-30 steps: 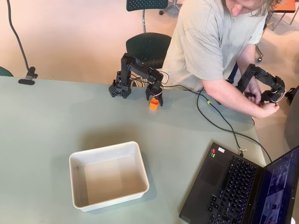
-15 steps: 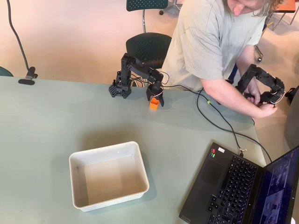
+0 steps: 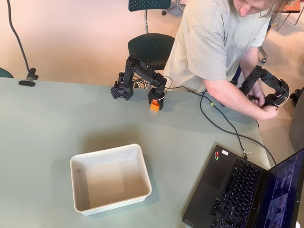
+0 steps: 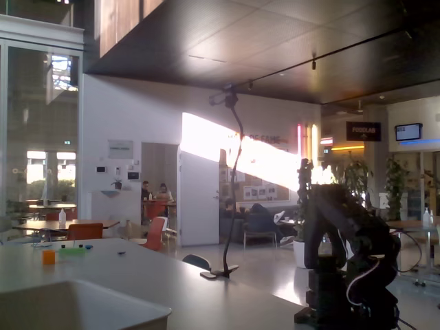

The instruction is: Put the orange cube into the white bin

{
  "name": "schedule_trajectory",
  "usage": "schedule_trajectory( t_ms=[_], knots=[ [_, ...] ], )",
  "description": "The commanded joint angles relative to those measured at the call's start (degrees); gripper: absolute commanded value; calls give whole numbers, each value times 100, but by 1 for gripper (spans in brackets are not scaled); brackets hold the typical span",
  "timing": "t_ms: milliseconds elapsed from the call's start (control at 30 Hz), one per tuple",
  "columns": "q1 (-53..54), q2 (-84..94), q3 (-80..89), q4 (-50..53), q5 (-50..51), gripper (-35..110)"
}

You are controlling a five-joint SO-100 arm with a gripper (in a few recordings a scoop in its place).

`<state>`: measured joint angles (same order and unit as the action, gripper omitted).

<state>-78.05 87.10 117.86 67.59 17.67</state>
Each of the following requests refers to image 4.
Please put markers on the black follower robot arm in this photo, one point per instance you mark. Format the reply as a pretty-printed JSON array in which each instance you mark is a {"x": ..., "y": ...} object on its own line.
[{"x": 323, "y": 223}]

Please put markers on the white plastic tray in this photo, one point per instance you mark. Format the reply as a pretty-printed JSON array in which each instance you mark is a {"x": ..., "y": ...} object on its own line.
[{"x": 68, "y": 306}]

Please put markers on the green block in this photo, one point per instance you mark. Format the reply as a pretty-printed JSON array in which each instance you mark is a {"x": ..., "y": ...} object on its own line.
[{"x": 72, "y": 252}]

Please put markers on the orange cube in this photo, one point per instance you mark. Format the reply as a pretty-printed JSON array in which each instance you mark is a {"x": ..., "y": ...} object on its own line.
[{"x": 48, "y": 257}]

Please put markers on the clear sanitizer bottle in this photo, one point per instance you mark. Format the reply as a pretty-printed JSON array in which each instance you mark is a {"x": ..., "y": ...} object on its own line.
[
  {"x": 426, "y": 218},
  {"x": 62, "y": 218}
]

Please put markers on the tall leafy indoor plant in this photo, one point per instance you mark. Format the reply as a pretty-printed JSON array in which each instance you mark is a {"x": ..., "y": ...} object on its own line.
[
  {"x": 355, "y": 178},
  {"x": 395, "y": 185}
]

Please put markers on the lounging person dark clothes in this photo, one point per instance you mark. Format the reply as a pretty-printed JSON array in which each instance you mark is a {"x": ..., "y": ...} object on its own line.
[{"x": 261, "y": 220}]

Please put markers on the black foodlab sign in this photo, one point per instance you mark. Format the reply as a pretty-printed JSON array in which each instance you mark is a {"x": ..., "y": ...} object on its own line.
[{"x": 363, "y": 131}]

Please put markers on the dark green chair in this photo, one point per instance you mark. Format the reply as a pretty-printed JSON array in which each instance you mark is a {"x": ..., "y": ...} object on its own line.
[{"x": 196, "y": 261}]

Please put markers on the white door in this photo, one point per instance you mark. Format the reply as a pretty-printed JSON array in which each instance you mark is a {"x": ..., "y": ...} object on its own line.
[{"x": 199, "y": 199}]

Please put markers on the orange chair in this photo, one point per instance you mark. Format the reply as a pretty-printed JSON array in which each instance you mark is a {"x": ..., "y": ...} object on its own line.
[
  {"x": 154, "y": 233},
  {"x": 85, "y": 232}
]

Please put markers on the seated person light top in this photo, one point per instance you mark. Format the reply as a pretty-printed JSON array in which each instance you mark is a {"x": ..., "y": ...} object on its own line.
[{"x": 164, "y": 193}]

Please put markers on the ceiling track spotlight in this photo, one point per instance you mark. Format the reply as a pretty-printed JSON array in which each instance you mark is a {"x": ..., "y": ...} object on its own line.
[{"x": 313, "y": 64}]

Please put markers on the seated person dark top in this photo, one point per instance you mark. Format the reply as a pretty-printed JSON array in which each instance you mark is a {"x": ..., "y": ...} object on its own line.
[{"x": 145, "y": 190}]

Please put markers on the small potted plant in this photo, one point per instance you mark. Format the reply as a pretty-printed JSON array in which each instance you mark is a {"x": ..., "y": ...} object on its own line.
[{"x": 117, "y": 184}]

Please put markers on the wooden cafe table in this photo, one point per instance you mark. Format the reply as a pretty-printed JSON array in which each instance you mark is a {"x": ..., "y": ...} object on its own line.
[{"x": 86, "y": 224}]

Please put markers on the wall noticeboard with photos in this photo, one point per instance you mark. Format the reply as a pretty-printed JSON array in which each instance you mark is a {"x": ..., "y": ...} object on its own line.
[{"x": 264, "y": 192}]

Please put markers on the wall monitor screen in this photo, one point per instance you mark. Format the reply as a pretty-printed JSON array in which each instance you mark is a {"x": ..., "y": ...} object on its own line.
[{"x": 408, "y": 132}]

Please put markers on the black gooseneck clamp mount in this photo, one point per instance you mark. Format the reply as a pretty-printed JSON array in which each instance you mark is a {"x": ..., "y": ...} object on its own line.
[{"x": 231, "y": 192}]

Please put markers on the white wall poster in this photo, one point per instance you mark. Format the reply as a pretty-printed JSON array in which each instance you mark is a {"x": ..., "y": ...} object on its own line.
[{"x": 120, "y": 148}]

